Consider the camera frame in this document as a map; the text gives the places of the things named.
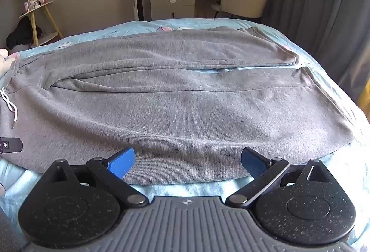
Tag light blue bed sheet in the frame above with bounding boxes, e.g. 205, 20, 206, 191
0, 18, 370, 252

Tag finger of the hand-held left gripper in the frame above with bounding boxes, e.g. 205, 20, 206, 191
0, 138, 23, 154

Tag white and grey nightstand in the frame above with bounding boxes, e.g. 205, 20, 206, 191
149, 0, 196, 22

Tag white shell-back chair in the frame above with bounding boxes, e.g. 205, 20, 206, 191
211, 0, 273, 22

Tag black bag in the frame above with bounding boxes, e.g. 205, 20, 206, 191
5, 16, 43, 50

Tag grey pants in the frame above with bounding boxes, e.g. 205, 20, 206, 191
0, 26, 355, 185

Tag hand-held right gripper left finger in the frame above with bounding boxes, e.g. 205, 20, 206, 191
43, 147, 149, 208

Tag grey curtain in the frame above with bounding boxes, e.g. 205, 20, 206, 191
249, 0, 370, 94

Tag person's left hand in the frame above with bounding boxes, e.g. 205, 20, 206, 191
0, 48, 19, 80

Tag yellow curtain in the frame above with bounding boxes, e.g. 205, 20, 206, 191
355, 87, 370, 121

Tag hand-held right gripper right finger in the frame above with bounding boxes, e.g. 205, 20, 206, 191
225, 147, 330, 210

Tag wooden round side table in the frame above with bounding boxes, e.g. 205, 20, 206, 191
18, 0, 64, 48

